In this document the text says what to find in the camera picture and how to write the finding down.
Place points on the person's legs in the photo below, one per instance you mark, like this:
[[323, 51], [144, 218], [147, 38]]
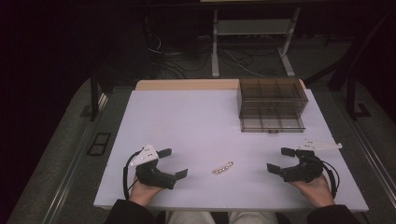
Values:
[[190, 218]]

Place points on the black floor frame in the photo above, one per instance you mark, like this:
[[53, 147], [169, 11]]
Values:
[[99, 143]]

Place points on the person's left hand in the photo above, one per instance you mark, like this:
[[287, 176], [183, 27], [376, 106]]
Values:
[[141, 193]]

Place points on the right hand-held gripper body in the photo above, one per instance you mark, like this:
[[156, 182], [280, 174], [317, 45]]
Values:
[[306, 169]]

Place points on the aluminium floor rail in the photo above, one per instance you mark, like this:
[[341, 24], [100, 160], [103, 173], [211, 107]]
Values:
[[370, 155], [71, 174]]

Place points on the wooden table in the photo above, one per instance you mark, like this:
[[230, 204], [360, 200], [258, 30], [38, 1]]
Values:
[[186, 84]]

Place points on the white table board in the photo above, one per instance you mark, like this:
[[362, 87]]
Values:
[[199, 124]]

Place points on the person's right hand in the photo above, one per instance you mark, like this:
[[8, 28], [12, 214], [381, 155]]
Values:
[[316, 191]]

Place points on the smoky clear drawer box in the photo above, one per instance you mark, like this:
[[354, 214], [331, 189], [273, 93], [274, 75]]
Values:
[[271, 93]]

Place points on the black metal stand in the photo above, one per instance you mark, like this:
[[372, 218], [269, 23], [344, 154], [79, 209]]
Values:
[[351, 77], [94, 96]]

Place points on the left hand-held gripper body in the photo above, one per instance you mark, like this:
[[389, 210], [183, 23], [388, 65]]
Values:
[[154, 175]]

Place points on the white metal stand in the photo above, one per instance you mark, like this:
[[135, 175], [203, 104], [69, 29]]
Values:
[[214, 46]]

